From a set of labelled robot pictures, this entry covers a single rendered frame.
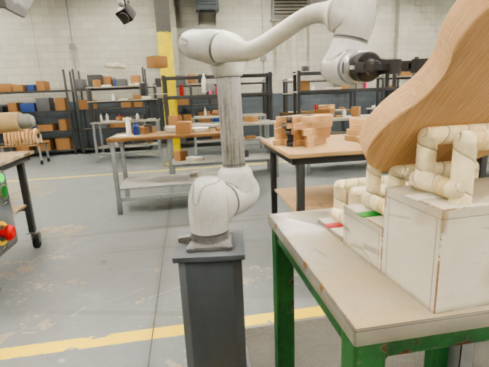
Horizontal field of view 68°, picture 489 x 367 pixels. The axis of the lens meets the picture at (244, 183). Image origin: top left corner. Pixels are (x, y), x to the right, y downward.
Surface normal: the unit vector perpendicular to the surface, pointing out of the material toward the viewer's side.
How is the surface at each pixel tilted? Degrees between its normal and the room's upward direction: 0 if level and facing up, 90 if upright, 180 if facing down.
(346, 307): 0
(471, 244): 90
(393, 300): 0
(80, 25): 90
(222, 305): 90
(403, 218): 90
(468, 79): 139
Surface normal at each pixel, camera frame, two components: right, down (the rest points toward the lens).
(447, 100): 0.18, 0.87
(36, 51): 0.16, 0.22
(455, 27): -0.98, 0.15
